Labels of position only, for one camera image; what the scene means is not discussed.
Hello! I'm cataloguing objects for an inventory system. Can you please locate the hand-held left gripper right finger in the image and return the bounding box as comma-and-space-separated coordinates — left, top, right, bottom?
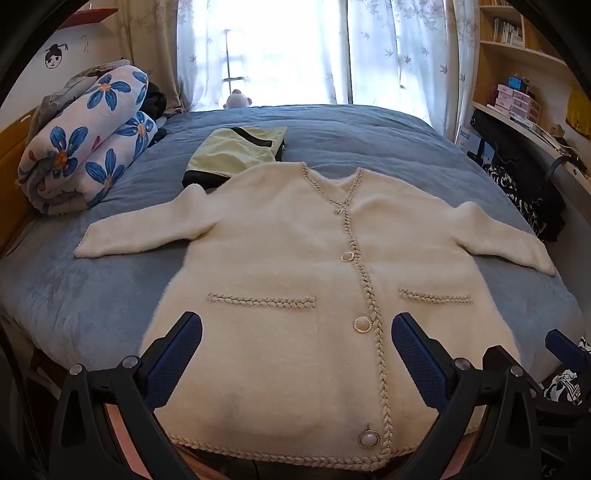
392, 313, 543, 480

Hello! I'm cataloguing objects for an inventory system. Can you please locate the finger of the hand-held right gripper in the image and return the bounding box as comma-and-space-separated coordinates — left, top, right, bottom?
545, 329, 591, 370

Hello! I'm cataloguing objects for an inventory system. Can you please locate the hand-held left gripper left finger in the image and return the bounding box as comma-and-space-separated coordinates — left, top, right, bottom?
48, 311, 204, 480

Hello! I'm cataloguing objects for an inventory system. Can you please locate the cream fuzzy cardigan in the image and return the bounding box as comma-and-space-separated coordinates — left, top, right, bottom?
74, 161, 557, 472

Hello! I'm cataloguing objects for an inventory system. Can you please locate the black clothes pile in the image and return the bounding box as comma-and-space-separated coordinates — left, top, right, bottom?
143, 82, 169, 148

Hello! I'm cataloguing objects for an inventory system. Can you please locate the black white patterned cloth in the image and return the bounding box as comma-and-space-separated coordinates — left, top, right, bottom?
482, 164, 550, 238
544, 336, 589, 404

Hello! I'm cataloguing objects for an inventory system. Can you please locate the curved white desk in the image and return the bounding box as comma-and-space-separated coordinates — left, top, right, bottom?
471, 102, 591, 195

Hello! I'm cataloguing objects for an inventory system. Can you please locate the dark grey tube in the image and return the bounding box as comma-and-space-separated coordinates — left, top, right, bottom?
547, 156, 585, 183

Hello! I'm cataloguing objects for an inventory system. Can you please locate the black bag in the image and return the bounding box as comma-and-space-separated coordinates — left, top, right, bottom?
468, 110, 566, 241

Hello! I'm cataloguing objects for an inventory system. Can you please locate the green and black folded garment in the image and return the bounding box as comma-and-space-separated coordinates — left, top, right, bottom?
181, 126, 288, 189

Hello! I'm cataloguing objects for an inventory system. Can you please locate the white box with blue print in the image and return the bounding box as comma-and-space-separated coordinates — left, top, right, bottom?
457, 124, 497, 164

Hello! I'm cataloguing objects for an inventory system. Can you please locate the blue bed cover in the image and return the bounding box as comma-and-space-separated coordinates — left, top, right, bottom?
0, 104, 587, 416

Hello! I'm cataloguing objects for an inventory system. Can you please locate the blue floral rolled blanket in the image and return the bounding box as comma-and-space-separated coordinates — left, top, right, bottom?
17, 65, 158, 217

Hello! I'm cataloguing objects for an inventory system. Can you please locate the yellow bag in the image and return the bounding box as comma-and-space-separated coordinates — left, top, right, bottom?
566, 90, 591, 139

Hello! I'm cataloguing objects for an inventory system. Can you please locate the pink drawer organizer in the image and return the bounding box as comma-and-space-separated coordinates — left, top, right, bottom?
495, 84, 541, 124

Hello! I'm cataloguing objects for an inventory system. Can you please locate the wooden headboard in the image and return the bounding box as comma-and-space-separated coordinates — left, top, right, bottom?
0, 105, 40, 259

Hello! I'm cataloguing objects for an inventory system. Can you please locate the pink plush toy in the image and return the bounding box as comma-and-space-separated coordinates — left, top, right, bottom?
224, 89, 254, 110

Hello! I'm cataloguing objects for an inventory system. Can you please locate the grey garment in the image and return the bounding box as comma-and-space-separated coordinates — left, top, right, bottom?
28, 59, 132, 139

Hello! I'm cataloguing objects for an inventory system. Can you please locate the wooden bookshelf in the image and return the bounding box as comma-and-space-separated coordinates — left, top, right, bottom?
471, 0, 591, 139

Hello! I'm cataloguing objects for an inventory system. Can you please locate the white sheer leaf-print curtain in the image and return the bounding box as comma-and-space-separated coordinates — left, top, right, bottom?
177, 0, 354, 114
346, 0, 478, 141

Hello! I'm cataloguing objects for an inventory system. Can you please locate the metal rack outside window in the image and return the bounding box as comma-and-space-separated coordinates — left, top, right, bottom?
222, 28, 257, 95

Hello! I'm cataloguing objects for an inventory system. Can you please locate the beige curtain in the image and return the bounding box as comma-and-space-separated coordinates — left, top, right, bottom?
115, 0, 190, 114

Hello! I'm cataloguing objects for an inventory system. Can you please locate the row of books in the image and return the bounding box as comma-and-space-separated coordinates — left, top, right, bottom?
492, 17, 527, 48

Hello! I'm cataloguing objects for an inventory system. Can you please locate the face drawing wall sticker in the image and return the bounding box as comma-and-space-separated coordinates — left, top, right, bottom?
44, 43, 68, 70

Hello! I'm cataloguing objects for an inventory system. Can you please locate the red wall shelf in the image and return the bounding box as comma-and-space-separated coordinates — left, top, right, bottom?
58, 8, 118, 31

